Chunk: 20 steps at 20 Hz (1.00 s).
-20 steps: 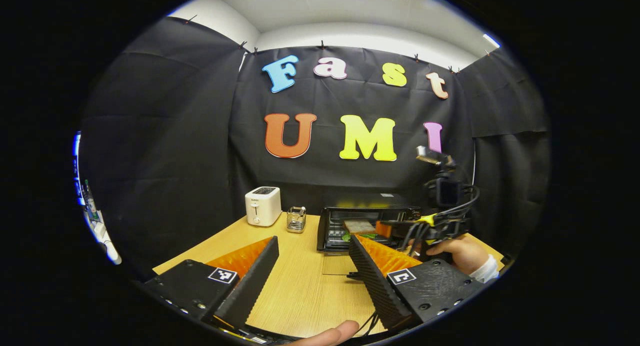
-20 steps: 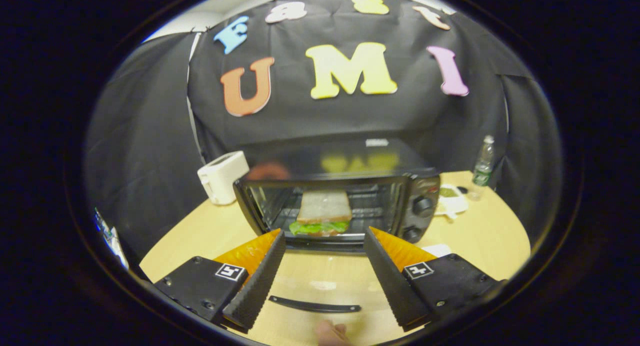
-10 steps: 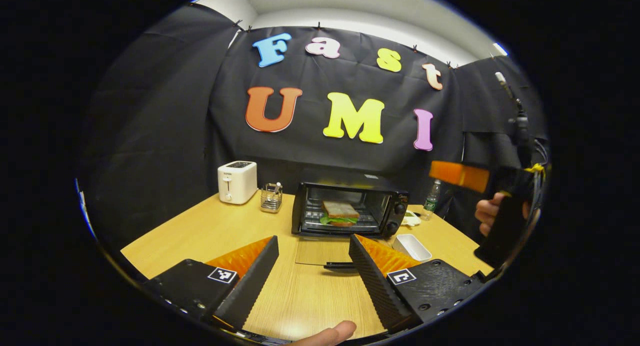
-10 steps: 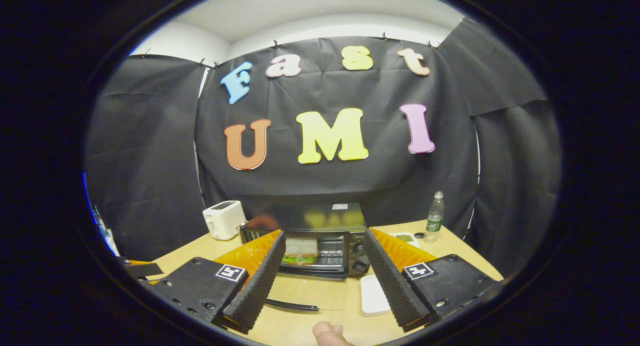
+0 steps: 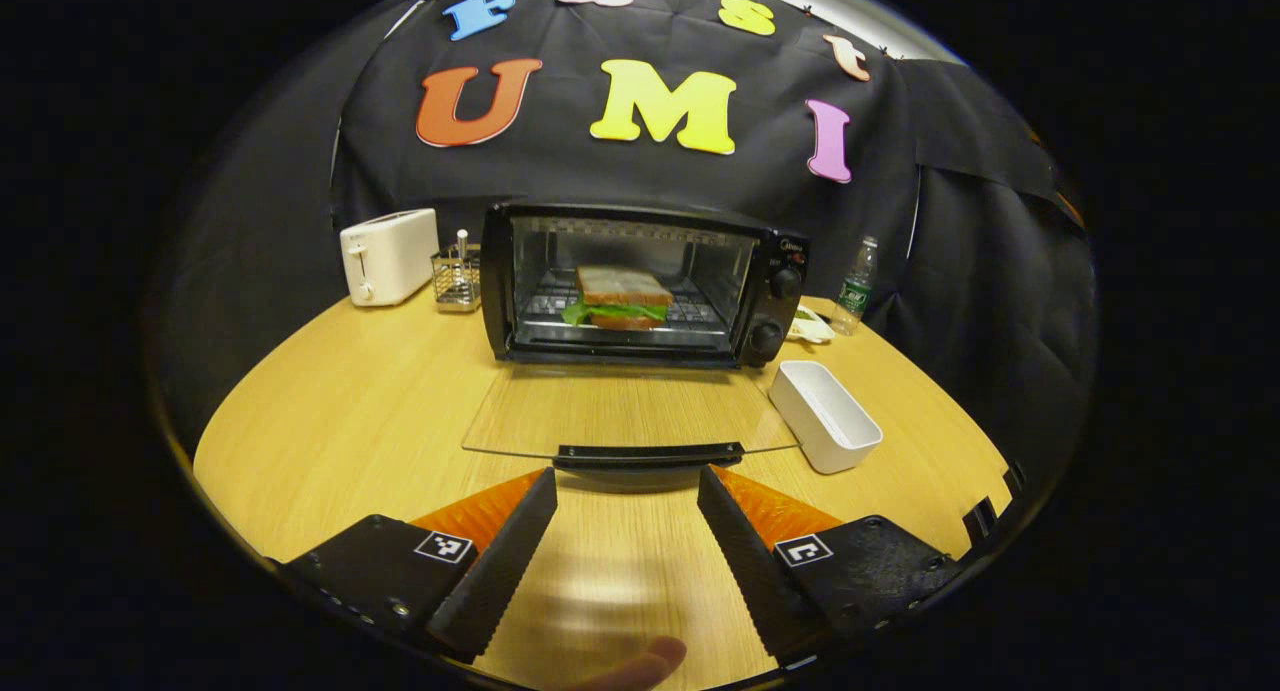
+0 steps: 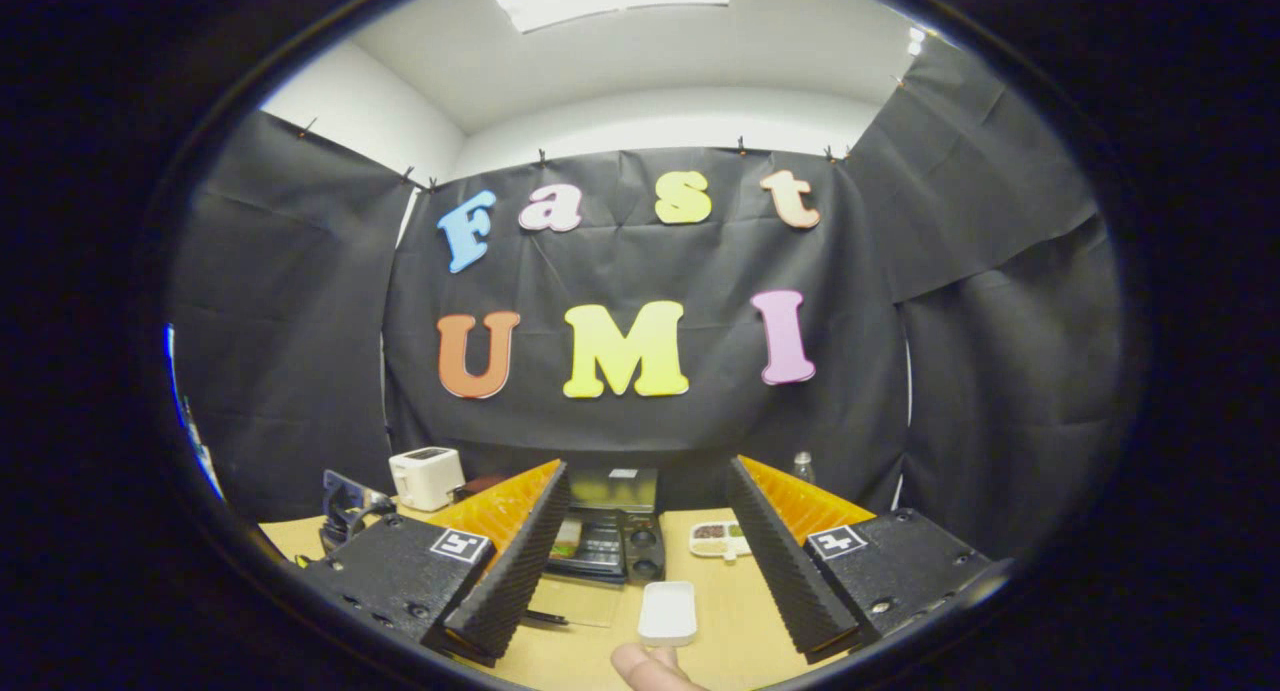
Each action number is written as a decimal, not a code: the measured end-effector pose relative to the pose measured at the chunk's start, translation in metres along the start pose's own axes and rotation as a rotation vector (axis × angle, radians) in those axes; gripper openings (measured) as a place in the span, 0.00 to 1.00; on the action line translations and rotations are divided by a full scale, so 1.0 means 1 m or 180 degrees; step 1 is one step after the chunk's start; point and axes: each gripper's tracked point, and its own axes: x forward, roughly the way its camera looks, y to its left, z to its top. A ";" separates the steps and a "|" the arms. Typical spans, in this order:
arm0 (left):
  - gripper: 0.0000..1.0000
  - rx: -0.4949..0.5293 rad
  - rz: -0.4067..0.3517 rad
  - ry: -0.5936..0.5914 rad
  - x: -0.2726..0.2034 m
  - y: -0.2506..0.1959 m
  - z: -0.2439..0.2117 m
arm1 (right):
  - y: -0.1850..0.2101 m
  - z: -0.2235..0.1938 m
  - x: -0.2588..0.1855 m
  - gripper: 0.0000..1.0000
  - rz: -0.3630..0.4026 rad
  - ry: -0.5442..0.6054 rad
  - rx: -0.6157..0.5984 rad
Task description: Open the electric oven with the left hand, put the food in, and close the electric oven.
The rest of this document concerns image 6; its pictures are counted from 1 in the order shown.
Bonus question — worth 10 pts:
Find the black electric oven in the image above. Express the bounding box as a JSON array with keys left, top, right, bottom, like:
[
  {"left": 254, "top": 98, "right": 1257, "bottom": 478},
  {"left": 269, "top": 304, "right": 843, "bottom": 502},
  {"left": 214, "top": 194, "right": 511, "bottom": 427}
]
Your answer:
[{"left": 520, "top": 466, "right": 667, "bottom": 629}]

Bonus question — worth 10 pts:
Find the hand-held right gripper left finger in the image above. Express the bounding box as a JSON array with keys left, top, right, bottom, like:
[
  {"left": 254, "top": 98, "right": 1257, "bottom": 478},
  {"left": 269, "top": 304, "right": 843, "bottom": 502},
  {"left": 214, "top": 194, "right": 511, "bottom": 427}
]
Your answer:
[{"left": 290, "top": 459, "right": 573, "bottom": 669}]

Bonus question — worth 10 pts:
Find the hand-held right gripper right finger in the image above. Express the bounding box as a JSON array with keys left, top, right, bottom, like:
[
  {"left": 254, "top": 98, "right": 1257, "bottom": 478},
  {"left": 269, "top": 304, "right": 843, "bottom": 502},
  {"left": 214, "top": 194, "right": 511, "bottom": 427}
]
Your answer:
[{"left": 725, "top": 456, "right": 1001, "bottom": 665}]

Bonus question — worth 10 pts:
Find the white toaster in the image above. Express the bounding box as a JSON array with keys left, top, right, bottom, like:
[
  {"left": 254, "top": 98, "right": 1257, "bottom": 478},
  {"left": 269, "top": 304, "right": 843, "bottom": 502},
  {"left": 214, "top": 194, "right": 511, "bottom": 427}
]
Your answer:
[{"left": 388, "top": 447, "right": 467, "bottom": 513}]

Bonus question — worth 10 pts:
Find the white rectangular tray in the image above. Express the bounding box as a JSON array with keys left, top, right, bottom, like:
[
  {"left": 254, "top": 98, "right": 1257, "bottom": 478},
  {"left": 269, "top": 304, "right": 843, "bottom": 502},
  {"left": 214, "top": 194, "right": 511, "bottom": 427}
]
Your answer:
[{"left": 637, "top": 581, "right": 699, "bottom": 647}]

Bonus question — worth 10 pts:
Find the white divided dish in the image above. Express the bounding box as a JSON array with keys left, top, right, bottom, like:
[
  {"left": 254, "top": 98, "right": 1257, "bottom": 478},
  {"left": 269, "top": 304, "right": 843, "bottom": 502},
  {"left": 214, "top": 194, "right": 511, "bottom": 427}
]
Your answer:
[{"left": 688, "top": 521, "right": 753, "bottom": 560}]

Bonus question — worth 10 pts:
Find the black backdrop cloth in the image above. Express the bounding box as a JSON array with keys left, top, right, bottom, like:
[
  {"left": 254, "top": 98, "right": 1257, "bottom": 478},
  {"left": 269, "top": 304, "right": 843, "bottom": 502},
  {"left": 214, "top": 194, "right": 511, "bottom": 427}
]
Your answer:
[{"left": 165, "top": 36, "right": 1126, "bottom": 562}]

